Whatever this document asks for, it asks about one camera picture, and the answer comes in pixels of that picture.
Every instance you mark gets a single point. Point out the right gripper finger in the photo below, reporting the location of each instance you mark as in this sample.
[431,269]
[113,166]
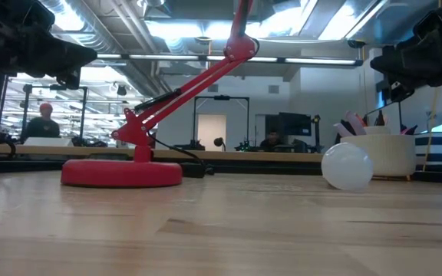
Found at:
[416,61]
[399,90]

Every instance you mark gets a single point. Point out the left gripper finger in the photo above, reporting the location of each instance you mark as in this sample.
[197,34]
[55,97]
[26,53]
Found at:
[56,53]
[72,79]

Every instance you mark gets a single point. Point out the white lightbulb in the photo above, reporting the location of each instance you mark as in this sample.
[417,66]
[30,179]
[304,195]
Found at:
[347,166]

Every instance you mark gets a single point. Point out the red desk lamp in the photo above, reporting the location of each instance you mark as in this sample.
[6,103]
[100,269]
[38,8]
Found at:
[121,174]

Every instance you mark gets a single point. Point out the black pen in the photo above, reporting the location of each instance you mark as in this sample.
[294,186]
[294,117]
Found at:
[380,119]

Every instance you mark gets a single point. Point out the person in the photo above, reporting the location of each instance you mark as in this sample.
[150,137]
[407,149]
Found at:
[43,124]
[271,142]

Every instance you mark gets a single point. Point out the light pink thick marker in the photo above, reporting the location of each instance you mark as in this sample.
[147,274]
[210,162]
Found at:
[356,122]

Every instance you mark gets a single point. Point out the white pen cup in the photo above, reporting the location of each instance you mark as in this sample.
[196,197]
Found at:
[390,155]

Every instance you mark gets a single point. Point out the lilac marker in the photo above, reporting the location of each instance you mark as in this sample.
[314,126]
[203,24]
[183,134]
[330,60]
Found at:
[343,130]

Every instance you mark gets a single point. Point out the black calculator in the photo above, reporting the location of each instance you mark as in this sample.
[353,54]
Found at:
[107,156]

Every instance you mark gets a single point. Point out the long ceiling light bar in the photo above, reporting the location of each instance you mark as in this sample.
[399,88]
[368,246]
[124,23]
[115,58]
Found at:
[313,60]

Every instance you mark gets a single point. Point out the black monitor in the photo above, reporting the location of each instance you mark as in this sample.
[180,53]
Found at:
[288,124]

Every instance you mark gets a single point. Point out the white door panel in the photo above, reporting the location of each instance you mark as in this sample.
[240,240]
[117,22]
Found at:
[211,130]

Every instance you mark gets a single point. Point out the small black desk lamp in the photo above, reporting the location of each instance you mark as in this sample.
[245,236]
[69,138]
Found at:
[217,142]

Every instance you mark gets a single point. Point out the tan wooden desk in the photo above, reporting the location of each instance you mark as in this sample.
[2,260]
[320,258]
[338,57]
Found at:
[244,156]

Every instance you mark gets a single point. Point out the black gantry frame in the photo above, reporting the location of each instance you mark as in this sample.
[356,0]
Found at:
[84,111]
[221,97]

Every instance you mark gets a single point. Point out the black aluminium table frame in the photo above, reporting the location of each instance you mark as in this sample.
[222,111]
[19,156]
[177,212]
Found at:
[263,168]

